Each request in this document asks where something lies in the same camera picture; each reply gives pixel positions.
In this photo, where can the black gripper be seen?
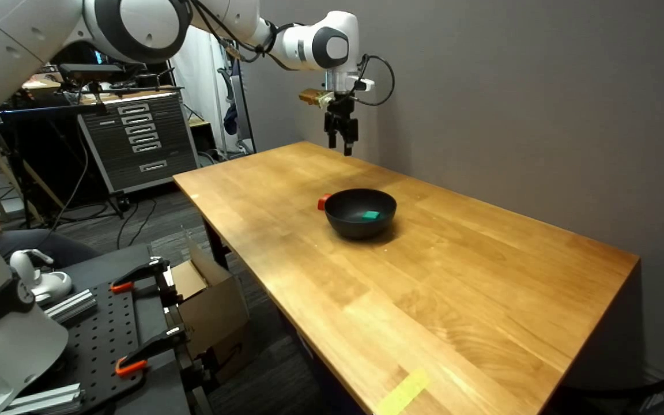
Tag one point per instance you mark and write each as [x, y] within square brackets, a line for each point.
[342, 114]

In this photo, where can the green cube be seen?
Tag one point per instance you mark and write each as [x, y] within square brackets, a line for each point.
[367, 215]

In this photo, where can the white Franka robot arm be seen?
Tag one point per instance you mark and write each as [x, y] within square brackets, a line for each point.
[10, 47]

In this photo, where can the black bowl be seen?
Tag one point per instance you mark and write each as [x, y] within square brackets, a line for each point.
[363, 228]

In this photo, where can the black equipment cabinet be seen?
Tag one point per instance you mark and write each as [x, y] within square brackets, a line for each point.
[137, 152]

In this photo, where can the cardboard box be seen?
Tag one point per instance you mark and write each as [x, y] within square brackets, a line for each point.
[213, 311]

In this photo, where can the cluttered wooden workbench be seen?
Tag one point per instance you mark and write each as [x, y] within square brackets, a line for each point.
[115, 97]

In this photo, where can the yellow tape strip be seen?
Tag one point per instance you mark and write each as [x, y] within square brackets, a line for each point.
[402, 393]

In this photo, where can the black perforated breadboard table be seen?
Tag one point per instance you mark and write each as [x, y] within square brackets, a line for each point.
[102, 336]

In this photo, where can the aluminium extrusion bar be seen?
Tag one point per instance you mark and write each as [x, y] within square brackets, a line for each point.
[45, 399]
[69, 304]

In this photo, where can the white rounded device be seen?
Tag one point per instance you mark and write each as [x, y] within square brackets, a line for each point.
[45, 285]

